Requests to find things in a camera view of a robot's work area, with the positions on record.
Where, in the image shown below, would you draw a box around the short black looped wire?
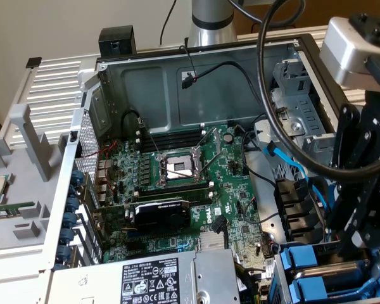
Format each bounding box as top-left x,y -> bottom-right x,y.
122,109 -> 144,140

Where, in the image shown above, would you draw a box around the black plastic block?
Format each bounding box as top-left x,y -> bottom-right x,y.
98,25 -> 137,60

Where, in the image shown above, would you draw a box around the black supply wire bundle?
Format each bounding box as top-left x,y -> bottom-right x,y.
234,262 -> 267,304

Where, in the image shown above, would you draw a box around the green motherboard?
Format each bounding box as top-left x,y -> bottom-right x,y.
94,122 -> 275,281

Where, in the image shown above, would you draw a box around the thin red wire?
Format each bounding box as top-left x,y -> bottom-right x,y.
81,141 -> 118,191

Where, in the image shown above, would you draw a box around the grey plastic parts rack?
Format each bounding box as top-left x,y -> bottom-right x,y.
0,103 -> 71,254

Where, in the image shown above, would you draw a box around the thin black hooked wire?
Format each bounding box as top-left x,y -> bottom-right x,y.
179,44 -> 199,82

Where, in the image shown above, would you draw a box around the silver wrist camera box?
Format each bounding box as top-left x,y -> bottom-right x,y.
319,17 -> 380,93

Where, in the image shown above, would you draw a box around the blue disk carrier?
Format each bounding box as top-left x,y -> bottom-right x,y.
288,274 -> 380,304

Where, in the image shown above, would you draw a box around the silver power supply unit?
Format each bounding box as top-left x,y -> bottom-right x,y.
49,248 -> 241,304

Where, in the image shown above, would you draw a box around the green RAM stick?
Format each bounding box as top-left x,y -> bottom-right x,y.
0,202 -> 35,222

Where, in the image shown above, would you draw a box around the black graphics card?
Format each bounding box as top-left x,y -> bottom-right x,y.
93,198 -> 193,237

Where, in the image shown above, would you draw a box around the thin black hanging cable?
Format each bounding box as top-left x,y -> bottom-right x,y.
159,0 -> 179,46

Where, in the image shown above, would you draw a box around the black RAM slot white latch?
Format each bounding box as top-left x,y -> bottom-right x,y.
134,132 -> 206,146
134,125 -> 206,137
136,181 -> 214,199
188,191 -> 214,206

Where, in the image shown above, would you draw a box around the silver CPU socket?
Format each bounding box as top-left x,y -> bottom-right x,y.
155,149 -> 208,188

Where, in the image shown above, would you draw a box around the silver chipset heatsink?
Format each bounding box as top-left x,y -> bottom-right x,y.
198,232 -> 225,251

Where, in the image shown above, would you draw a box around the open grey PC case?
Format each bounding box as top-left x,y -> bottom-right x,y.
42,33 -> 380,304

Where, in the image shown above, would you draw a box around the silver metal drive cage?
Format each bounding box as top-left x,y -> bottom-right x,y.
253,58 -> 339,178

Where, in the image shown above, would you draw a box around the blue SATA wire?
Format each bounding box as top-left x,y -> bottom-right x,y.
310,182 -> 330,212
263,141 -> 308,179

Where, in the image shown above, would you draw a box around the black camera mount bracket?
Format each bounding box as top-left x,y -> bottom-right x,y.
348,12 -> 380,37

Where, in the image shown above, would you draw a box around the black wire with connector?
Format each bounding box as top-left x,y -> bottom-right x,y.
180,60 -> 272,114

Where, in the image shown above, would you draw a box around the metal socket cover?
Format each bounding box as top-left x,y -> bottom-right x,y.
192,126 -> 222,175

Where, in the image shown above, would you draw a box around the thin metal locking lever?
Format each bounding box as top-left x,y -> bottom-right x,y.
138,117 -> 162,158
162,168 -> 196,180

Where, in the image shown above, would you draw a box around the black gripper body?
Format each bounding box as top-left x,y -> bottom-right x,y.
356,91 -> 380,170

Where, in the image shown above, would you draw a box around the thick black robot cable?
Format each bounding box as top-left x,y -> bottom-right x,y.
227,0 -> 380,178

